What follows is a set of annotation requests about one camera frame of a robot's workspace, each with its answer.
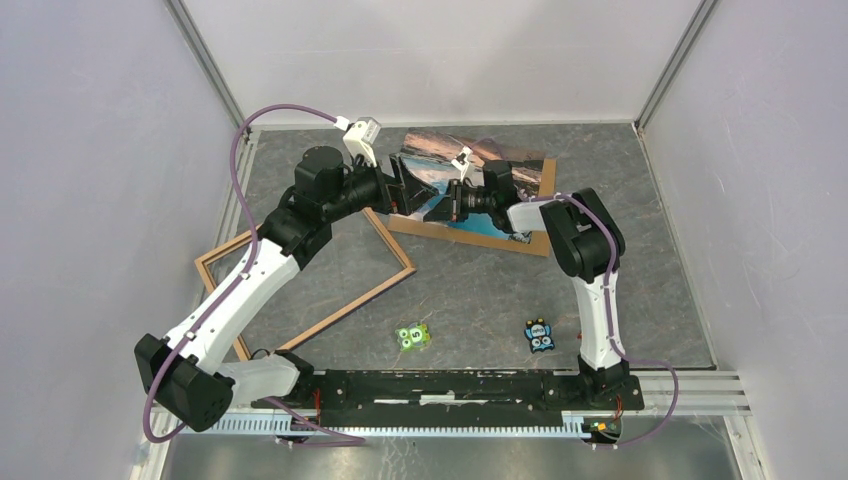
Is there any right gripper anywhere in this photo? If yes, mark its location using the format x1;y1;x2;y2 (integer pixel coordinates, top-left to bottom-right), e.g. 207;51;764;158
423;180;495;223

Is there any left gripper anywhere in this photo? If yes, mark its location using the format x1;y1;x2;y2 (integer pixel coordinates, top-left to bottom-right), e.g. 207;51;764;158
323;151;439;223

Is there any landscape photo print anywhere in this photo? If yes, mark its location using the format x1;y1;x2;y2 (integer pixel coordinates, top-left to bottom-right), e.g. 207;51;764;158
390;128;547;245

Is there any wooden picture frame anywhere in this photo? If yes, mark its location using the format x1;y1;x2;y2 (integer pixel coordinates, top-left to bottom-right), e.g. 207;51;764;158
194;208;417;350

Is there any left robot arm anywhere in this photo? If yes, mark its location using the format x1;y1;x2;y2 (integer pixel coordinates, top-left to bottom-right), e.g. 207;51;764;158
134;146;438;432

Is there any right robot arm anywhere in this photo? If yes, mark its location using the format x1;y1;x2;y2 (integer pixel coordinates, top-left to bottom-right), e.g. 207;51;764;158
424;161;630;408

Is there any green owl sticker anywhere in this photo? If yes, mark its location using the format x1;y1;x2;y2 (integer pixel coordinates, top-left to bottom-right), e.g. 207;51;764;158
395;322;431;352

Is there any blue owl sticker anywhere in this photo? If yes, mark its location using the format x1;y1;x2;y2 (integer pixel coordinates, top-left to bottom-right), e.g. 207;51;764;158
524;318;555;354

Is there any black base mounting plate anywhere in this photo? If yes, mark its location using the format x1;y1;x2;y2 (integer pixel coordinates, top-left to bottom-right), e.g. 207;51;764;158
282;369;645;428

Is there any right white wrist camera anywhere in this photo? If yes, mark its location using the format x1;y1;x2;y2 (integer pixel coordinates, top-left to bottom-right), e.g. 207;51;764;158
450;146;473;182

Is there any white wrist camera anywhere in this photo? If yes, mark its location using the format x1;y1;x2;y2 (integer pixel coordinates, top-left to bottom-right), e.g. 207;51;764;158
334;116;382;168
450;146;473;182

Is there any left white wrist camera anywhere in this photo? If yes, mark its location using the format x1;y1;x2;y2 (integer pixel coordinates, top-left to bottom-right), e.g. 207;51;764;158
334;116;382;168

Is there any white slotted cable duct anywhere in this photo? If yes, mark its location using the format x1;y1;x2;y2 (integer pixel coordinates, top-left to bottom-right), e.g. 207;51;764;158
205;410;618;440

